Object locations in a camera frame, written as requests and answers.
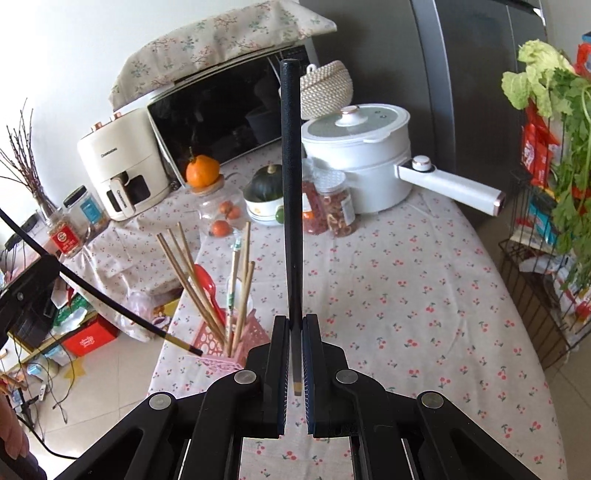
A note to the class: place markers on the pink plastic utensil holder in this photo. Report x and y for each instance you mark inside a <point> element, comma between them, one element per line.
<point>217,344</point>

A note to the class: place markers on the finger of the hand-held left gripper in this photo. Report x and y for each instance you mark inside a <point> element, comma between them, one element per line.
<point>32,281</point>

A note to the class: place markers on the person's left hand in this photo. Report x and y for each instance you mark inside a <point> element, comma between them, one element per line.
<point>11,429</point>

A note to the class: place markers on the orange fruit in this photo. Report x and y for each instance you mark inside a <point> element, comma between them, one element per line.
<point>203,170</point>

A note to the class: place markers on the dried twig branches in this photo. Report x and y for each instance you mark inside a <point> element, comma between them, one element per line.
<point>27,180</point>

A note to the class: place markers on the pale green cabbage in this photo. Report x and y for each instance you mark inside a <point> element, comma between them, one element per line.
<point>535,69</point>

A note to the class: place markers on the small floral print cloth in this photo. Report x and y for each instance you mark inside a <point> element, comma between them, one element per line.
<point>120,249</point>

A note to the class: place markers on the floral microwave cover cloth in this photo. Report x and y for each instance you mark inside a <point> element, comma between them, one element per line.
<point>207,41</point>

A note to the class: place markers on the red plastic spoon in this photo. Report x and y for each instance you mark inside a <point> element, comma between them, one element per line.
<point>205,281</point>

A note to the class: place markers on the grey refrigerator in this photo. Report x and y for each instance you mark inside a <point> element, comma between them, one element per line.
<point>461,92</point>

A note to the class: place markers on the dark green pumpkin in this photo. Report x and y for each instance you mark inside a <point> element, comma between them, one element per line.
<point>263,184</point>

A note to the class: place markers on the white plastic bag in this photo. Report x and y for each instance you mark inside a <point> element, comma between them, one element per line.
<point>143,309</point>

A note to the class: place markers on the white electric pot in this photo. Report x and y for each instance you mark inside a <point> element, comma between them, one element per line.
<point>360,175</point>

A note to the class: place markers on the plastic jar red berries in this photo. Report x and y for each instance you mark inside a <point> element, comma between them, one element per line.
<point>314,207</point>

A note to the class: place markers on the glass jar wooden lid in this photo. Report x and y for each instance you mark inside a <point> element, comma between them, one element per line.
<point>207,210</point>

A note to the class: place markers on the blue label jar black lid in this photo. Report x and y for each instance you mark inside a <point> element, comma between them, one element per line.
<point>90,212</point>

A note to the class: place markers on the cherry print tablecloth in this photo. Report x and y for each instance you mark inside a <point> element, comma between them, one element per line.
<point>415,300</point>

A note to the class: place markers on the brown wooden chopstick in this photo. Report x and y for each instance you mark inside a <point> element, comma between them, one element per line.
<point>187,244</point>

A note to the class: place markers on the paper chopsticks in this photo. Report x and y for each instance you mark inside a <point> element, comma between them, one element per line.
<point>234,277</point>

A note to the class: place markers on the cream air fryer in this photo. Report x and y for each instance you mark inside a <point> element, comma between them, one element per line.
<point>115,152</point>

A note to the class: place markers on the black chopstick gold band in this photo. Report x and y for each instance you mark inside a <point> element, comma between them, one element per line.
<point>115,309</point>
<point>291,184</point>

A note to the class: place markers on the microwave oven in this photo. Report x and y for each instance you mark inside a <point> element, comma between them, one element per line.
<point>207,115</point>

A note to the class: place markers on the red label jar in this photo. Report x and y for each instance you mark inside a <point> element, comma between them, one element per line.
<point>64,240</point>

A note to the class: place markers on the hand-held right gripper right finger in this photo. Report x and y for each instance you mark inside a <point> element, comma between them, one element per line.
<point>308,392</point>

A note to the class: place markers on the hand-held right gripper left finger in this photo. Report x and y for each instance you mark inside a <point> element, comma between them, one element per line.
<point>282,392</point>

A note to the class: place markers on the red cardboard box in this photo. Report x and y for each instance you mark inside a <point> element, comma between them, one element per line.
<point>90,339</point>

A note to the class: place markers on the plastic jar dried fruit rings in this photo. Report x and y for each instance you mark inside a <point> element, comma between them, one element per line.
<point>339,212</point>

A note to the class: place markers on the small orange persimmon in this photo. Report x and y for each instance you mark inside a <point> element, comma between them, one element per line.
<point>226,207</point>
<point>220,227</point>
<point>236,213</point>

